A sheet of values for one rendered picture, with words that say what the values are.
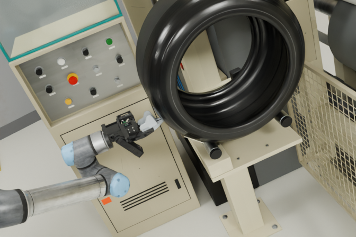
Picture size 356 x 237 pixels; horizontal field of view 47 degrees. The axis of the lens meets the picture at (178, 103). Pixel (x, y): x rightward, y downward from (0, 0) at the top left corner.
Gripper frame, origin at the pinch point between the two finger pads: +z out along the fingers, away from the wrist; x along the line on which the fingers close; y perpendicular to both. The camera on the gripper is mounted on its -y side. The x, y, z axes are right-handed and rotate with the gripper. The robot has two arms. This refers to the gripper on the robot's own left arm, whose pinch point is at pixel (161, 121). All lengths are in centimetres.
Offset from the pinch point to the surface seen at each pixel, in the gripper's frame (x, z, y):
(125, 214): 60, -36, -85
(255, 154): -8.0, 27.5, -24.2
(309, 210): 24, 58, -104
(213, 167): -10.5, 10.7, -19.6
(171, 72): -11.6, 7.8, 21.7
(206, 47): 26.3, 29.3, 7.9
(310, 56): 20, 70, -11
